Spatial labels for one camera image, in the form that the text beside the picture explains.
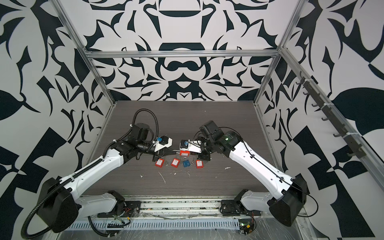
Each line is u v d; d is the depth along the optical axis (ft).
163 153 2.18
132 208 2.39
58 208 1.29
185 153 2.31
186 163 2.92
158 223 2.34
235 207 2.21
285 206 1.22
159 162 2.86
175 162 2.90
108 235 2.21
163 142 1.98
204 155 2.09
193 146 1.96
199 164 2.87
